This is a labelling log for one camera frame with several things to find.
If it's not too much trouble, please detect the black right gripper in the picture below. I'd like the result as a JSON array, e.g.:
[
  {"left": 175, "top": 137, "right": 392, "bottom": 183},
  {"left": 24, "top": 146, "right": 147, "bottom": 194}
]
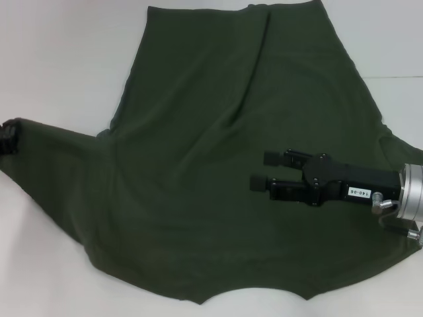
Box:
[{"left": 250, "top": 148, "right": 403, "bottom": 207}]

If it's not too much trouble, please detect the dark green t-shirt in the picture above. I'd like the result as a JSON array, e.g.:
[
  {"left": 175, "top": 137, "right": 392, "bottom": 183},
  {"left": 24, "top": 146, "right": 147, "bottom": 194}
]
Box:
[{"left": 0, "top": 0, "right": 423, "bottom": 301}]

